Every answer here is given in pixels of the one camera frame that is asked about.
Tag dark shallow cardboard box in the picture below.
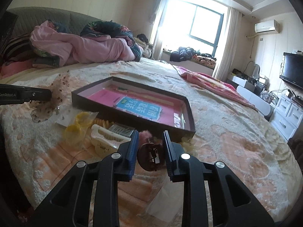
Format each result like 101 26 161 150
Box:
71 76 196 142

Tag orange spiral hair clip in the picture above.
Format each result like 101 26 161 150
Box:
92 118 113 129

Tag red pink blanket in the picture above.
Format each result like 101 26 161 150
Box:
173 65 257 111

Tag window with dark frame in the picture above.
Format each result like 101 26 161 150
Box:
161 0 228 56

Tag yellow hair ties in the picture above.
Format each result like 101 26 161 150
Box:
55 111 99 147

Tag white paper sheet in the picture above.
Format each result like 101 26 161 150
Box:
146 179 184 223

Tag pink booklet with blue label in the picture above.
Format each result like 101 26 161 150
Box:
88 85 184 129

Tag white air conditioner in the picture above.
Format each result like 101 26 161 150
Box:
254 19 279 34

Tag white hair claw clip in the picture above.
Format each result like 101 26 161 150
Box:
90 124 131 158

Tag white bench footboard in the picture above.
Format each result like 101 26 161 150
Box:
236 86 274 121

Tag clear box of hairpins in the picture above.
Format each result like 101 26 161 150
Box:
109 123 134 137

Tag white desk with clutter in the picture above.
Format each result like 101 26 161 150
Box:
226 68 269 95

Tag pink quilt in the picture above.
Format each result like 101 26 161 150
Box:
29 20 143 68

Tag cream orange bedspread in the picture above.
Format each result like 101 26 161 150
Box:
1 59 302 226

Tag green padded headboard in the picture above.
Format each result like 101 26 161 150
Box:
7 6 101 39

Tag white drawer cabinet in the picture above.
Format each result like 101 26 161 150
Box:
270 95 303 141

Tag black flat television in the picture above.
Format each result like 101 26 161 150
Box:
279 52 303 90

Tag dark brown hair claw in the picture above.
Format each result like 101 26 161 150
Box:
137 143 165 172

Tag dark jacket on sill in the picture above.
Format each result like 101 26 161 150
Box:
169 47 201 62

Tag dark floral quilt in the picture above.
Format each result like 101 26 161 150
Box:
45 21 143 66

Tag white curtain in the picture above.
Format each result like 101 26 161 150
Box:
212 7 242 82

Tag clear flower hair claw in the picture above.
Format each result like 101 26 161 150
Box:
180 137 197 151

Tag pink fluffy hair clip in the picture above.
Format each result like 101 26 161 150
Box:
139 130 154 145

